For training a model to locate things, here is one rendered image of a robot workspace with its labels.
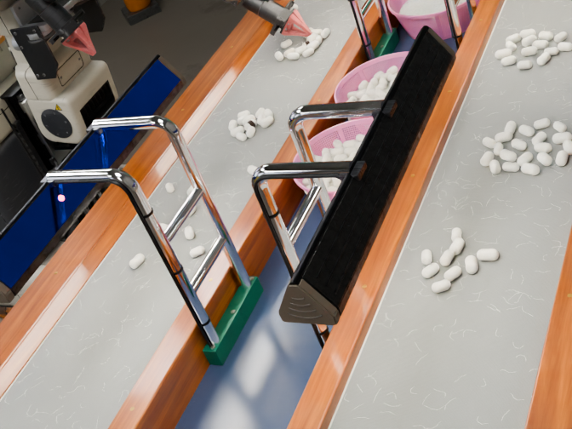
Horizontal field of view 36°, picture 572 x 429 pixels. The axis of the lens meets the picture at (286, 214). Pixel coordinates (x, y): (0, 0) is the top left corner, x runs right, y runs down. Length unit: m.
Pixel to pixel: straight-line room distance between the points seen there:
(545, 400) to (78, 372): 0.86
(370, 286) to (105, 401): 0.52
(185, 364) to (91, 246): 0.47
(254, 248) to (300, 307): 0.71
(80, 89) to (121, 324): 1.05
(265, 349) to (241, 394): 0.11
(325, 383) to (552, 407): 0.35
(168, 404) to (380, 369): 0.39
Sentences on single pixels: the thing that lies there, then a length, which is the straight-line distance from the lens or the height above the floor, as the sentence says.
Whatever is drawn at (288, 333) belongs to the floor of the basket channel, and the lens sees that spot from 1.67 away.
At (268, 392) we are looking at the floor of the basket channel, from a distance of 1.59.
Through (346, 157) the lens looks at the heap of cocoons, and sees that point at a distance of 1.95.
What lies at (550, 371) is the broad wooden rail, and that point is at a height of 0.76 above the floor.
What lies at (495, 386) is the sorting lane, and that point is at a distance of 1.39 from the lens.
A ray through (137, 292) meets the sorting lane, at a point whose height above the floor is 0.74.
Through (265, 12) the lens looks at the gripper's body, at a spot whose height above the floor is 0.85.
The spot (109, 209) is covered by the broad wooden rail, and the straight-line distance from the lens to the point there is 2.08.
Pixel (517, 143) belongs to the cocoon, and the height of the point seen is 0.76.
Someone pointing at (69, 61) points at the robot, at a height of 0.86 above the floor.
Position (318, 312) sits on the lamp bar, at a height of 1.06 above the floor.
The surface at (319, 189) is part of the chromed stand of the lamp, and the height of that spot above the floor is 0.96.
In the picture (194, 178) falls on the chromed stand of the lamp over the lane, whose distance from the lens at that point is 1.59.
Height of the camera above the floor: 1.79
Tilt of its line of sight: 35 degrees down
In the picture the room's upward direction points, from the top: 22 degrees counter-clockwise
